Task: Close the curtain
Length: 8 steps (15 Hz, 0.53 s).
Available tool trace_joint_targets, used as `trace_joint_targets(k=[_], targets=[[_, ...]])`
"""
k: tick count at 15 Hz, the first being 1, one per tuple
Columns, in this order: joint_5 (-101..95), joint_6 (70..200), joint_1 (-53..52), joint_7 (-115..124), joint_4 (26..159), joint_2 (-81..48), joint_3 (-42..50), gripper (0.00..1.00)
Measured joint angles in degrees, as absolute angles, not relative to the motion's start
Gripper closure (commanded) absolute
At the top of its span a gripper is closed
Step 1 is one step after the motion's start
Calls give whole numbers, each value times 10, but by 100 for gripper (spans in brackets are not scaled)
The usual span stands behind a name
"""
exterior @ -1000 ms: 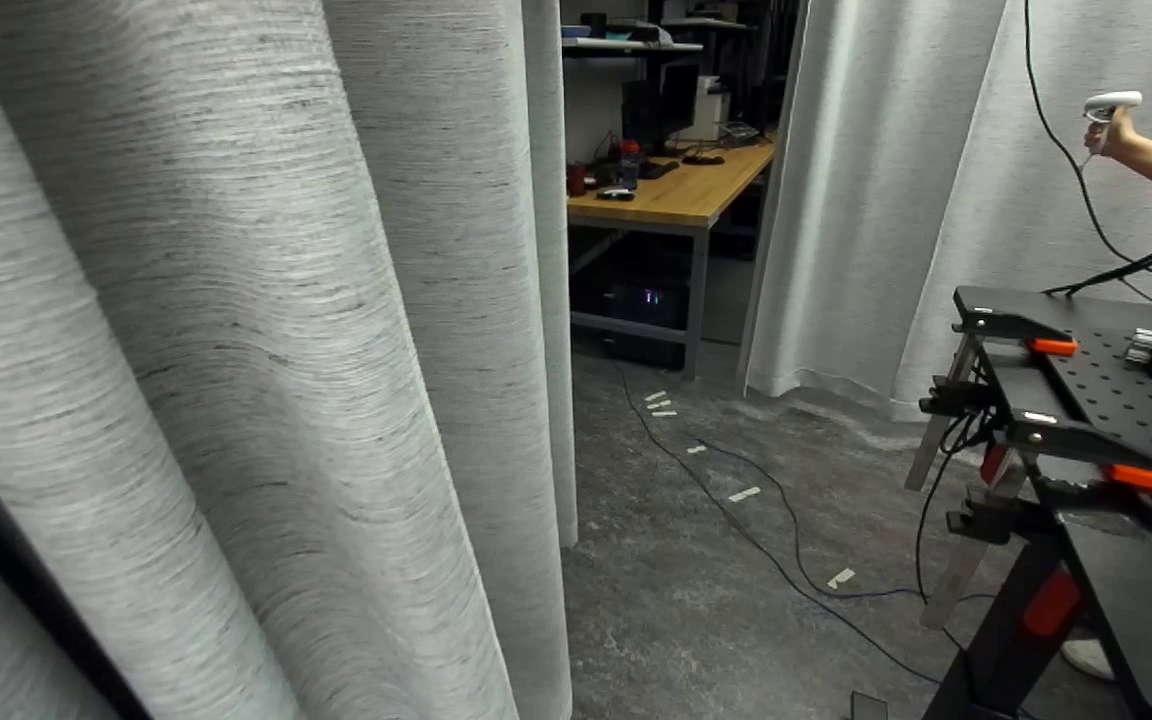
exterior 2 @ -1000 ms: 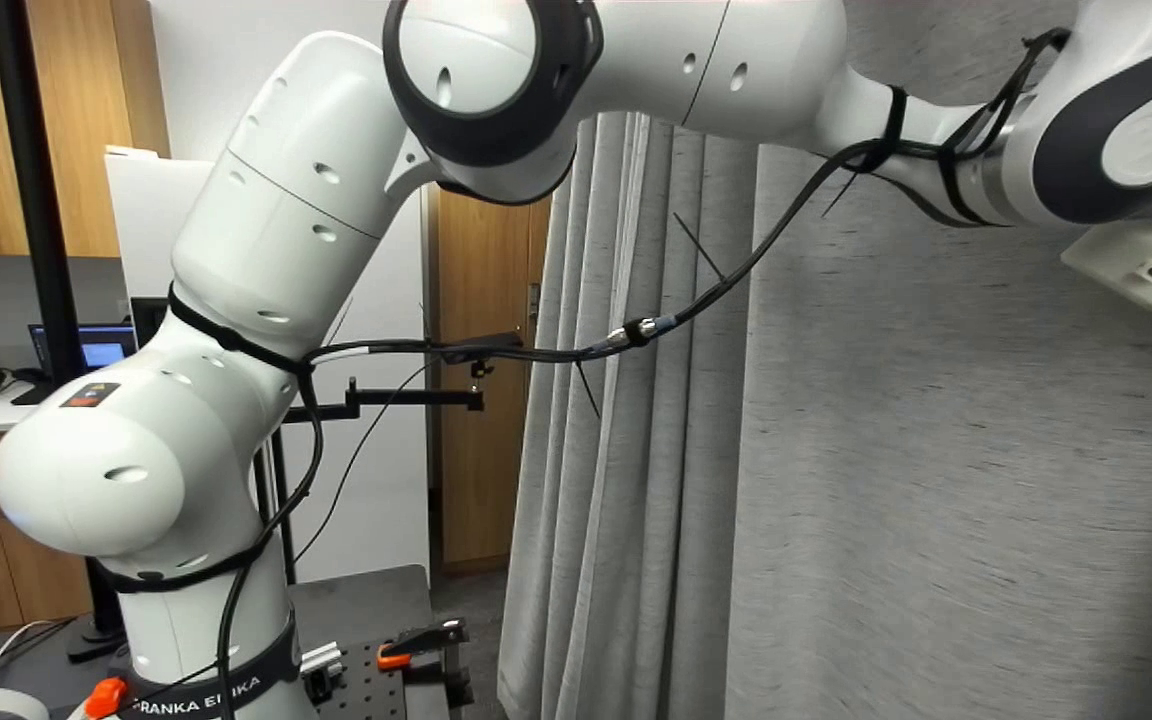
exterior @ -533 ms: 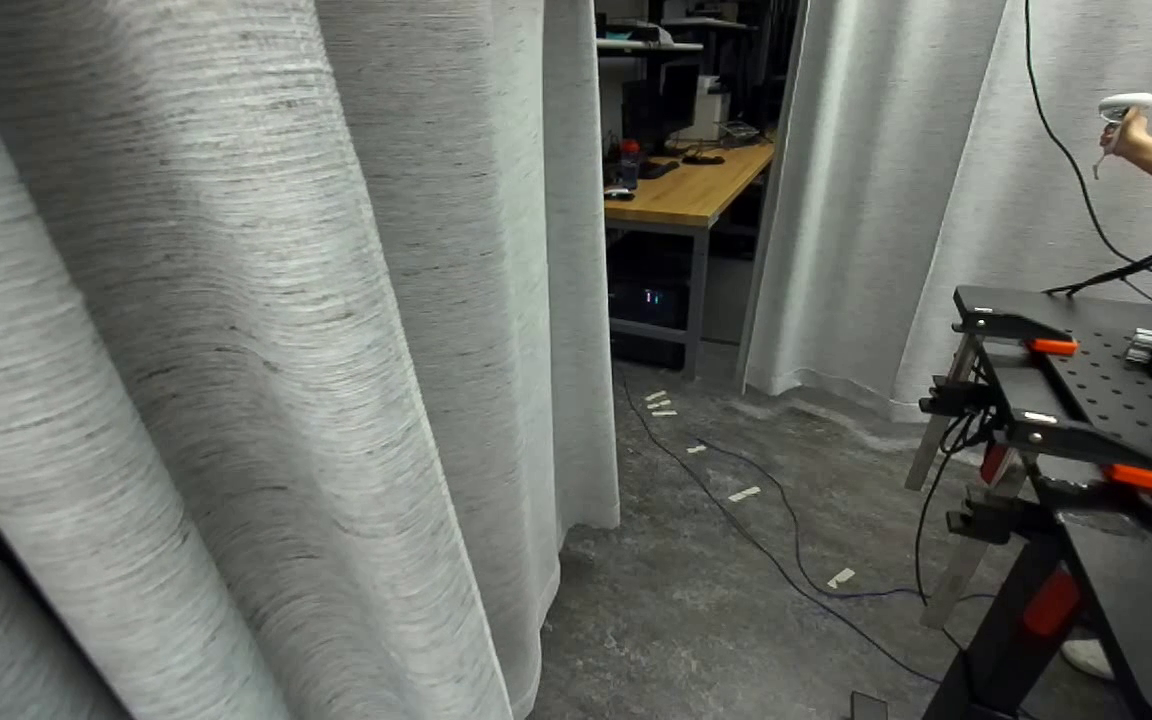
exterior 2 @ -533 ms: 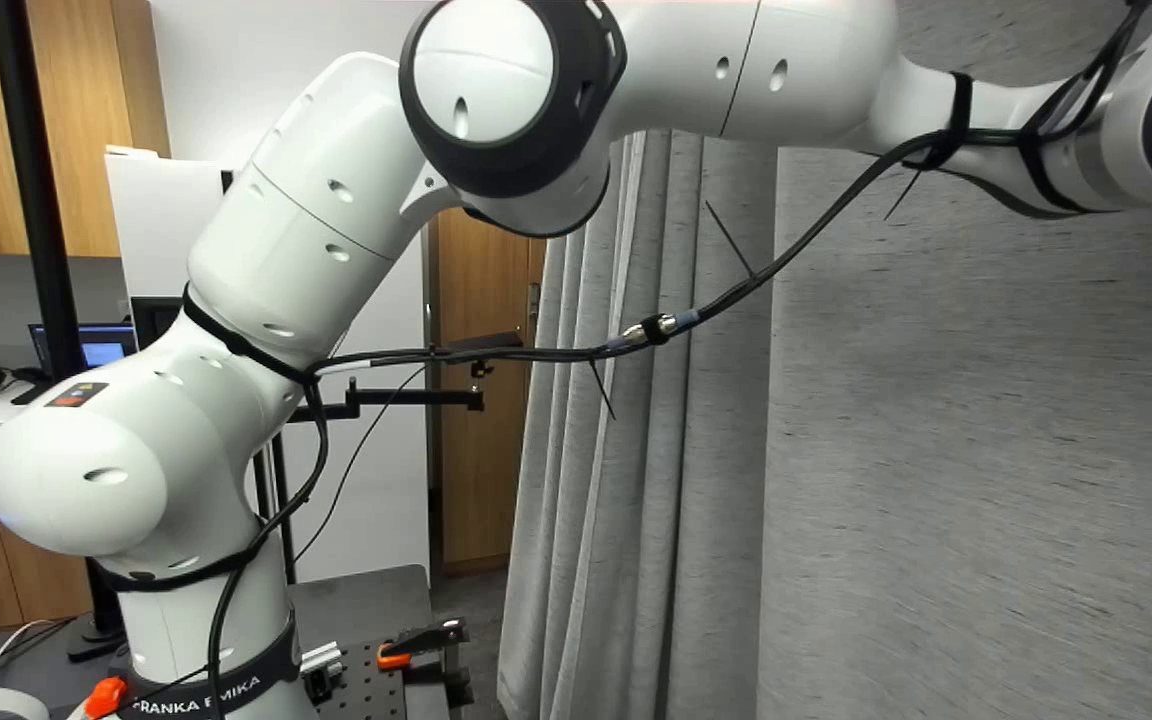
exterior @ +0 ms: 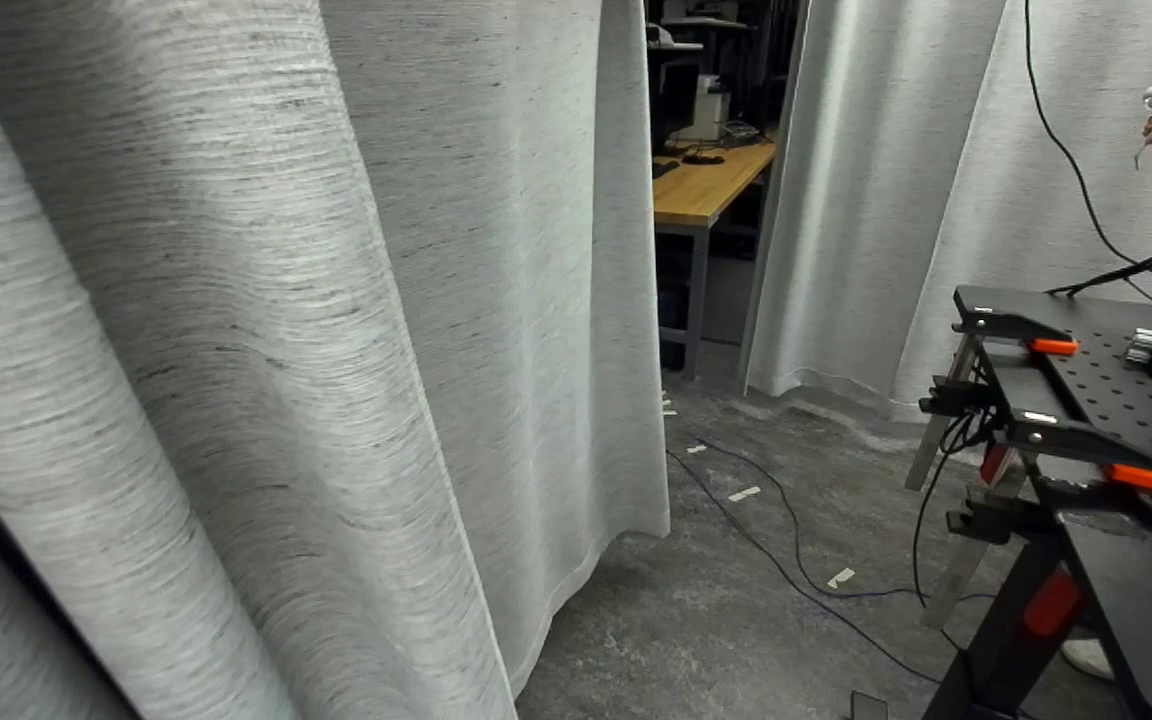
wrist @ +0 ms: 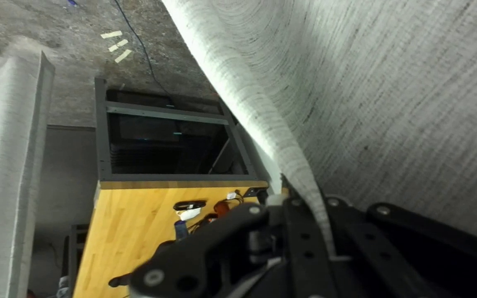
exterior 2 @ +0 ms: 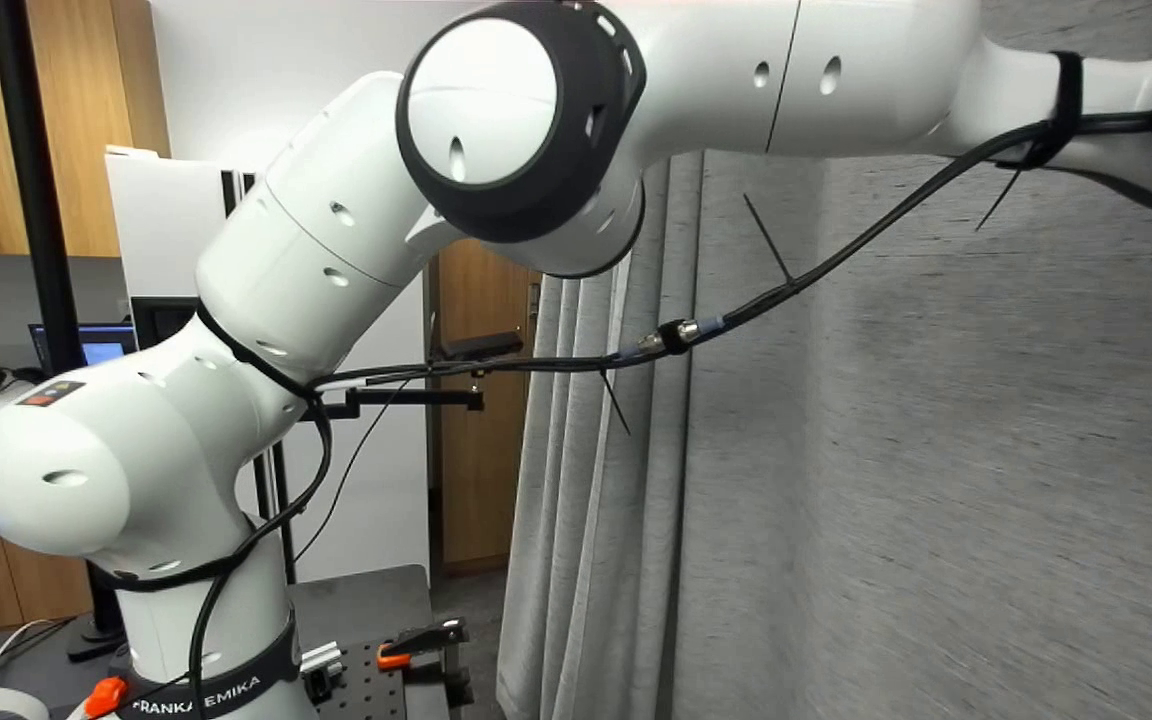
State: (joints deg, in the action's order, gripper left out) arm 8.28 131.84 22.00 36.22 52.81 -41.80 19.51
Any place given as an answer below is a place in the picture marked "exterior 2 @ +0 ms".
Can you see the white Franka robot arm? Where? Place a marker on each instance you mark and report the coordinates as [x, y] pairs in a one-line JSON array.
[[336, 243]]

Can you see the black vertical pole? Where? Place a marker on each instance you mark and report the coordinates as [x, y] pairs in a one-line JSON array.
[[36, 174]]

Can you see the grey fabric curtain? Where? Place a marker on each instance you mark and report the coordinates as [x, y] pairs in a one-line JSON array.
[[949, 465]]

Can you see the silver metal clamp piece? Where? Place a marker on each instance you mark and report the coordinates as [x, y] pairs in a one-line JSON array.
[[320, 656]]

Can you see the wooden wall cabinet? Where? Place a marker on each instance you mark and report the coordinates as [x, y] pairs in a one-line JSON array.
[[91, 122]]

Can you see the black perforated workbench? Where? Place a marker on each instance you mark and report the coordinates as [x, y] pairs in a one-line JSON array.
[[370, 685]]

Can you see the wooden door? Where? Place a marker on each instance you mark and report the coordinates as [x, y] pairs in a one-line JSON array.
[[478, 442]]

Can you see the open laptop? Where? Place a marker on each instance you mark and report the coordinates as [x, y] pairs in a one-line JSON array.
[[102, 345]]

